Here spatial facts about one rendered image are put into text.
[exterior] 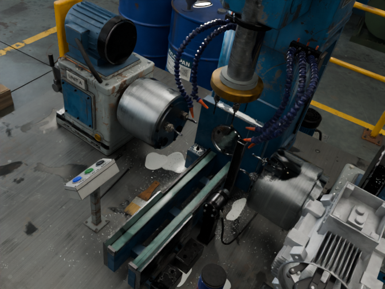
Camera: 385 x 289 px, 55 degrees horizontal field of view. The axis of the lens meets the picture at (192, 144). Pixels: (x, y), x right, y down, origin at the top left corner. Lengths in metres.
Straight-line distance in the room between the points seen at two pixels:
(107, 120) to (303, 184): 0.80
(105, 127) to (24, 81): 2.10
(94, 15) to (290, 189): 0.96
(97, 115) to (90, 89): 0.12
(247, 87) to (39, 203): 0.89
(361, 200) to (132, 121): 0.90
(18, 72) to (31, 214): 2.37
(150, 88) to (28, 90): 2.15
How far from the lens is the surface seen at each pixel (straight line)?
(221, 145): 1.53
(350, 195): 0.89
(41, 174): 1.64
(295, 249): 0.78
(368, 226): 0.86
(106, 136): 1.62
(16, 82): 3.62
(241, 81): 1.23
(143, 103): 1.43
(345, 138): 3.58
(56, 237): 1.44
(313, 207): 0.88
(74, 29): 1.51
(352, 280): 0.80
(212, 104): 1.46
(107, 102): 1.50
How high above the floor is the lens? 2.00
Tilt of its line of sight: 42 degrees down
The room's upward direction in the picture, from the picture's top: 11 degrees clockwise
